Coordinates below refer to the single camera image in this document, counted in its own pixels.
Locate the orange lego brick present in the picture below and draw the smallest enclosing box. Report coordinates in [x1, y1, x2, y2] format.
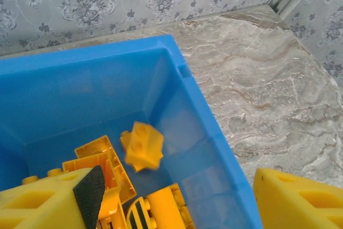
[120, 121, 165, 173]
[22, 168, 64, 184]
[74, 135, 138, 206]
[62, 158, 126, 229]
[146, 182, 194, 229]

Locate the blue plastic bin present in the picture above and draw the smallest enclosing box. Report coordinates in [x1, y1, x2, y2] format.
[0, 34, 265, 229]

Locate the orange black striped lego piece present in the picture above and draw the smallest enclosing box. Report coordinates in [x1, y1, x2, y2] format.
[125, 196, 152, 229]

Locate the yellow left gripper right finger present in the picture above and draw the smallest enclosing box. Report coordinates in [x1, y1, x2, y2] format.
[252, 167, 343, 229]

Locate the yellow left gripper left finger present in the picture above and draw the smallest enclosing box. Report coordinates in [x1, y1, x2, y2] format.
[0, 165, 106, 229]

